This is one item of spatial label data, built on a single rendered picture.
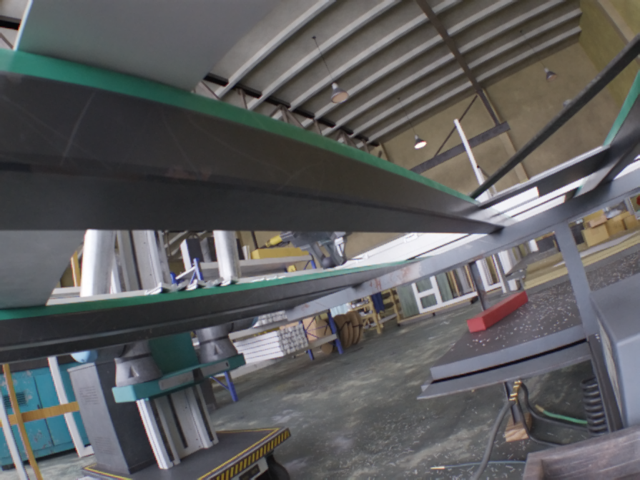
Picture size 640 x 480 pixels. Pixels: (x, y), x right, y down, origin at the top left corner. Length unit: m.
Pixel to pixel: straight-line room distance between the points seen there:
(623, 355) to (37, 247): 0.40
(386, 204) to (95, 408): 1.71
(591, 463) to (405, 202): 0.22
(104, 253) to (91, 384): 0.71
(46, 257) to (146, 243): 1.62
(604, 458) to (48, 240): 0.38
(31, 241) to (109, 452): 1.64
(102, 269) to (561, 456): 1.25
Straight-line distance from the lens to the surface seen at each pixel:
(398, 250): 1.14
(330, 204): 0.16
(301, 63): 11.93
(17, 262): 0.28
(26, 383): 4.27
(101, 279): 1.28
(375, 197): 0.19
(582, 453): 0.28
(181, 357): 1.72
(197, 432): 1.83
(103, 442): 1.86
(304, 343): 5.64
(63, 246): 0.26
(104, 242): 1.28
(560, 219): 0.73
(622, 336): 0.29
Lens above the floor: 0.78
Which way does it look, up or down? 12 degrees up
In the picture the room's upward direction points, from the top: 18 degrees counter-clockwise
